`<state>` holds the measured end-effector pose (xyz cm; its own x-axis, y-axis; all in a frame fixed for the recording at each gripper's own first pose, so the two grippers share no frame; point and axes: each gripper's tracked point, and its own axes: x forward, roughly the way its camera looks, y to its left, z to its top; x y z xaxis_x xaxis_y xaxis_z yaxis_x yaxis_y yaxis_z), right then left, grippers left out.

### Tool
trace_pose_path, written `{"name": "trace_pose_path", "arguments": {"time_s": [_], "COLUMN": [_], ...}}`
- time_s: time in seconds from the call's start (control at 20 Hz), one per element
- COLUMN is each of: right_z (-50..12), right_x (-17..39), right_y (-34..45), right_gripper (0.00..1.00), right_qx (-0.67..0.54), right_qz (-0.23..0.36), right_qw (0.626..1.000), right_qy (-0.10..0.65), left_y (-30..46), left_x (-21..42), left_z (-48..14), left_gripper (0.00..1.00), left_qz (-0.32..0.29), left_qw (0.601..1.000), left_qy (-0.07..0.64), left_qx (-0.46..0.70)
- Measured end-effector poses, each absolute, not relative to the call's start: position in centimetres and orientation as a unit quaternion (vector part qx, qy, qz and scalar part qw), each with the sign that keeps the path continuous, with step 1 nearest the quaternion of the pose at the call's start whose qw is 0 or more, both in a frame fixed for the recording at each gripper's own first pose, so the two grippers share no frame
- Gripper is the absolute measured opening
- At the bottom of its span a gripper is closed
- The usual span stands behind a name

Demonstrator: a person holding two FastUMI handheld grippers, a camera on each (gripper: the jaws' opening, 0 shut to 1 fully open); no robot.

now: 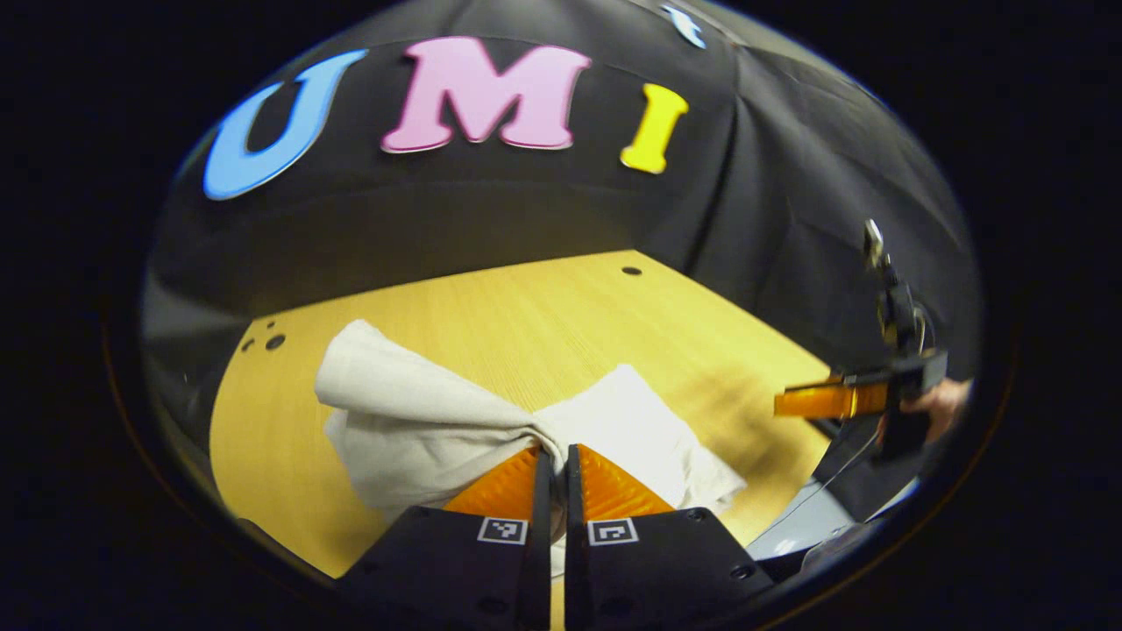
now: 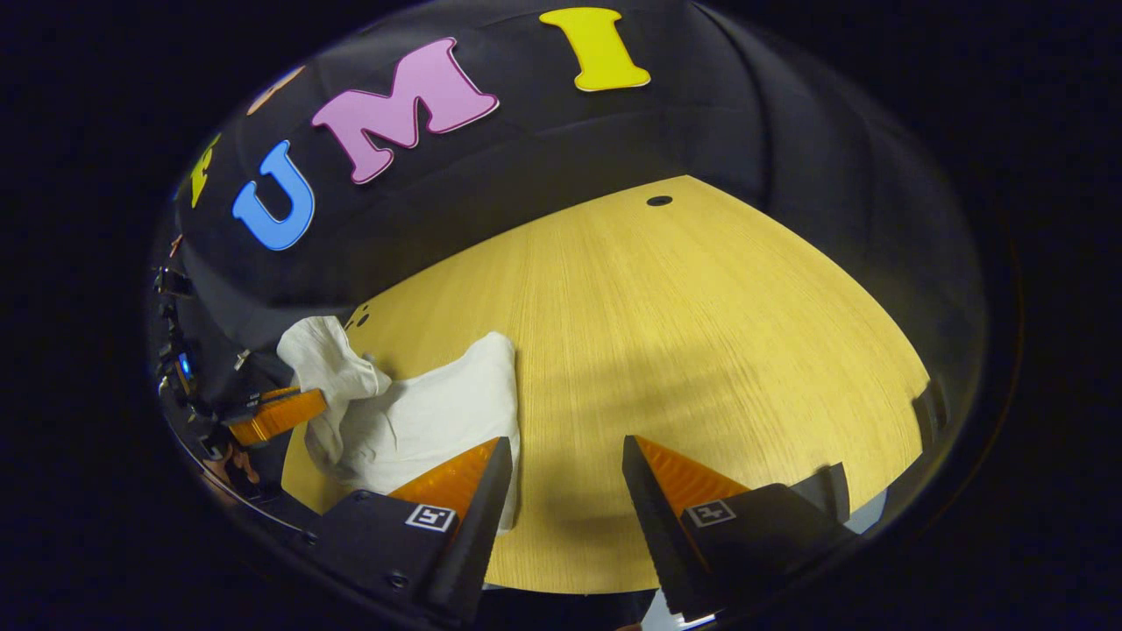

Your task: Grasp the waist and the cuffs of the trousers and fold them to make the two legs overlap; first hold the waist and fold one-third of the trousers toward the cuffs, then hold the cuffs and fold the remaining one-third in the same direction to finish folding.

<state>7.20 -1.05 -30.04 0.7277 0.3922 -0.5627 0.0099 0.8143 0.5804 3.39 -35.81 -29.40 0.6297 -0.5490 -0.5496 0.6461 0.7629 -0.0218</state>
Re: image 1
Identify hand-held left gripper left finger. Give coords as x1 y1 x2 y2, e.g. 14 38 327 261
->
337 443 555 630

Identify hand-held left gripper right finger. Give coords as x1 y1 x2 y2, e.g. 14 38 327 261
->
565 443 777 630

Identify thin grey cable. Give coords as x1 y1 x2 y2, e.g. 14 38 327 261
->
747 428 883 549

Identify black backdrop cloth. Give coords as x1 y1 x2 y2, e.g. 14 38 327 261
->
140 0 983 413

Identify white jeans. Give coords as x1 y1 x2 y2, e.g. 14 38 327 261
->
314 319 749 579

